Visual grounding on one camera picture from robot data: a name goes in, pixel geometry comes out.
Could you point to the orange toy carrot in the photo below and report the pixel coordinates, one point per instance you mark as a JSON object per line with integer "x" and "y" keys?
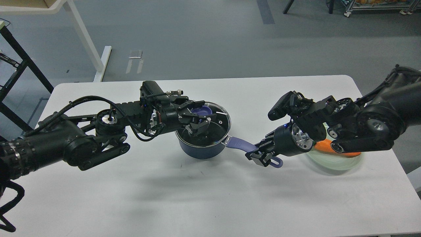
{"x": 325, "y": 146}

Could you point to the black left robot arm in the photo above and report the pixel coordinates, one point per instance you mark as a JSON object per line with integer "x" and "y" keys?
{"x": 91, "y": 130}

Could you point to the black furniture leg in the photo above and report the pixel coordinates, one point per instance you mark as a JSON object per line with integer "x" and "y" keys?
{"x": 330, "y": 4}

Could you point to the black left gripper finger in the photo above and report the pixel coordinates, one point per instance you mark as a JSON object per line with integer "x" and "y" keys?
{"x": 198, "y": 125}
{"x": 195, "y": 110}

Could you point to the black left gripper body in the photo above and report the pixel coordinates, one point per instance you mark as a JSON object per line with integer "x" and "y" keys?
{"x": 170, "y": 113}

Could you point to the glass lid with blue knob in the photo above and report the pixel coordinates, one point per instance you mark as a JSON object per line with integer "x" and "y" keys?
{"x": 217, "y": 132}

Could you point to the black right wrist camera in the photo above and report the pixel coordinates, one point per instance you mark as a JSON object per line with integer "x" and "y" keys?
{"x": 281, "y": 107}

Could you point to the metal cart with casters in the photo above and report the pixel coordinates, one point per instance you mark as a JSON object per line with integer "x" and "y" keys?
{"x": 405, "y": 7}

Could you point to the blue saucepan with handle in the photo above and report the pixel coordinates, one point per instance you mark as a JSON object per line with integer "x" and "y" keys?
{"x": 212, "y": 151}

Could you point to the white table frame leg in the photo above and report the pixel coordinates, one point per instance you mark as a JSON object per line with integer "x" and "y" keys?
{"x": 33, "y": 7}

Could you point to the pale green glass plate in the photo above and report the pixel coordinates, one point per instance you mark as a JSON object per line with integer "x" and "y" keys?
{"x": 334, "y": 161}

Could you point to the black metal frame stand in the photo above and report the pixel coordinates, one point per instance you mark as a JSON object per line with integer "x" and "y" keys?
{"x": 26, "y": 62}

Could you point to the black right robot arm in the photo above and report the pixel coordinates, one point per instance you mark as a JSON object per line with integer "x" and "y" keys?
{"x": 370, "y": 123}

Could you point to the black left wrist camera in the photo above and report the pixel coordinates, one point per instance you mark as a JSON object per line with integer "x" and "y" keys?
{"x": 151, "y": 90}

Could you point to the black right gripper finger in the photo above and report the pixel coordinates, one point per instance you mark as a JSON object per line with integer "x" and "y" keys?
{"x": 263, "y": 159}
{"x": 266, "y": 145}

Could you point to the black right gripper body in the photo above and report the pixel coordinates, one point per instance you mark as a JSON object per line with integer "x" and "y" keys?
{"x": 289, "y": 140}

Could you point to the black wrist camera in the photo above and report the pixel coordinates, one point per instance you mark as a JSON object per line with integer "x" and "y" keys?
{"x": 151, "y": 90}
{"x": 281, "y": 107}

